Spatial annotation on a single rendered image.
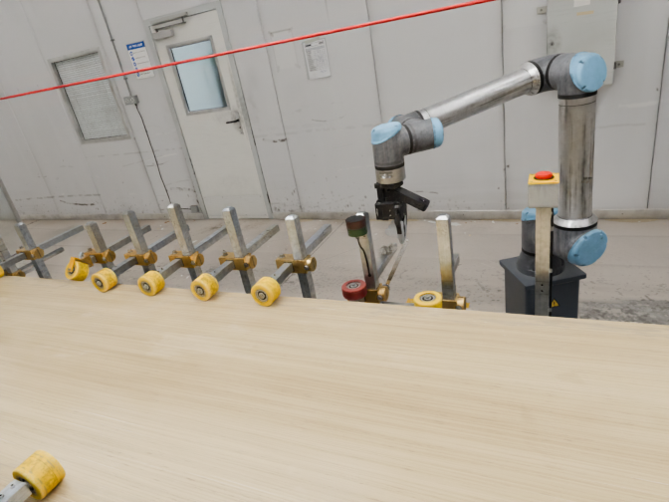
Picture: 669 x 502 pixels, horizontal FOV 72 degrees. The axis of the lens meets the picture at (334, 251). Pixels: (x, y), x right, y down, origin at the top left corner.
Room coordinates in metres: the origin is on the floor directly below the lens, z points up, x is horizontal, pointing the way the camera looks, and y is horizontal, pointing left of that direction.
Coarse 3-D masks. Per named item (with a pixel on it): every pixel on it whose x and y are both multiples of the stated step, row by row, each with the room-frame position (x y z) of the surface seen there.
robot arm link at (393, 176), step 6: (402, 168) 1.33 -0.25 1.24; (378, 174) 1.34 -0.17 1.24; (384, 174) 1.31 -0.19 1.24; (390, 174) 1.31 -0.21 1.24; (396, 174) 1.31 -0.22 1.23; (402, 174) 1.32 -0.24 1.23; (378, 180) 1.34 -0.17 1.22; (384, 180) 1.32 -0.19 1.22; (390, 180) 1.31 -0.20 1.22; (396, 180) 1.31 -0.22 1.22; (402, 180) 1.33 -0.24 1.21
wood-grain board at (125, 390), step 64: (0, 320) 1.56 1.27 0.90; (64, 320) 1.46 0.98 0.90; (128, 320) 1.36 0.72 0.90; (192, 320) 1.28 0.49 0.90; (256, 320) 1.21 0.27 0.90; (320, 320) 1.14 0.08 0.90; (384, 320) 1.07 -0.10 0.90; (448, 320) 1.02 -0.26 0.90; (512, 320) 0.96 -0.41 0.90; (576, 320) 0.92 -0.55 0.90; (0, 384) 1.12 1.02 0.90; (64, 384) 1.06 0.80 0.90; (128, 384) 1.00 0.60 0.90; (192, 384) 0.95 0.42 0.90; (256, 384) 0.91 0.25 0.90; (320, 384) 0.86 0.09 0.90; (384, 384) 0.82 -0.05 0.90; (448, 384) 0.78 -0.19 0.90; (512, 384) 0.74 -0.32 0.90; (576, 384) 0.71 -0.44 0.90; (640, 384) 0.68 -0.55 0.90; (0, 448) 0.85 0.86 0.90; (64, 448) 0.81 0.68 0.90; (128, 448) 0.77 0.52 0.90; (192, 448) 0.74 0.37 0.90; (256, 448) 0.71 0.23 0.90; (320, 448) 0.67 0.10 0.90; (384, 448) 0.64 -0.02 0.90; (448, 448) 0.62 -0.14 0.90; (512, 448) 0.59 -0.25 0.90; (576, 448) 0.57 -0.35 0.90; (640, 448) 0.54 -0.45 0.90
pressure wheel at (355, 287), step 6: (348, 282) 1.32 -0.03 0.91; (354, 282) 1.32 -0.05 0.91; (360, 282) 1.30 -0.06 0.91; (342, 288) 1.29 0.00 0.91; (348, 288) 1.28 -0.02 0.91; (354, 288) 1.28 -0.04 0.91; (360, 288) 1.26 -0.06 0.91; (342, 294) 1.29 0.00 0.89; (348, 294) 1.26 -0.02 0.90; (354, 294) 1.25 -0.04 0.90; (360, 294) 1.26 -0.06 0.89; (354, 300) 1.26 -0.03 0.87
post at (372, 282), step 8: (368, 216) 1.33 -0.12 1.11; (368, 224) 1.32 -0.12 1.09; (368, 232) 1.32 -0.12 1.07; (360, 240) 1.31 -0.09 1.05; (368, 240) 1.31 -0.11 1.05; (368, 248) 1.30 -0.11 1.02; (360, 256) 1.32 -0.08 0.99; (368, 256) 1.31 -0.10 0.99; (368, 264) 1.31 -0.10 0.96; (376, 272) 1.33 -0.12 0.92; (368, 280) 1.31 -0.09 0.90; (376, 280) 1.32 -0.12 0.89; (368, 288) 1.31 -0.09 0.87
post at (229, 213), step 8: (224, 208) 1.56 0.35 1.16; (232, 208) 1.56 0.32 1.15; (224, 216) 1.55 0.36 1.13; (232, 216) 1.54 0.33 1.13; (232, 224) 1.54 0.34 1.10; (232, 232) 1.54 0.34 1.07; (240, 232) 1.56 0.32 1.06; (232, 240) 1.55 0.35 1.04; (240, 240) 1.55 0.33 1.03; (232, 248) 1.55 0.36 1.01; (240, 248) 1.54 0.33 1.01; (240, 256) 1.54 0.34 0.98; (240, 272) 1.55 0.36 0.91; (248, 272) 1.55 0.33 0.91; (248, 280) 1.54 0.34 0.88; (248, 288) 1.55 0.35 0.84
